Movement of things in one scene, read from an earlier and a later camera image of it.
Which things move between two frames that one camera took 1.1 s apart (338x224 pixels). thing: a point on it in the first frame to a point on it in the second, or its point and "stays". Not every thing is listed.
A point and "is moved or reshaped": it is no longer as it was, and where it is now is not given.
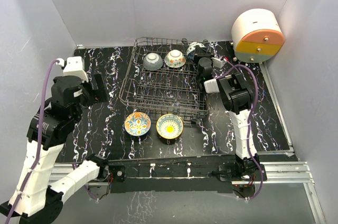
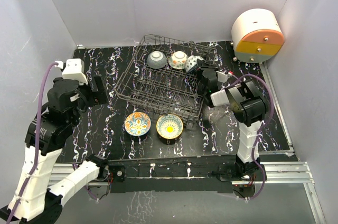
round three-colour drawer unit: x=257 y=35 stays
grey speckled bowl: x=152 y=62 is moved or reshaped
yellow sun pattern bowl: x=169 y=126 stays
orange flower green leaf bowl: x=175 y=58 is moved or reshaped
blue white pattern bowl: x=194 y=48 to x=191 y=61
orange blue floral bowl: x=137 y=123 stays
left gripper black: x=102 y=96 stays
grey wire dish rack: x=167 y=75 stays
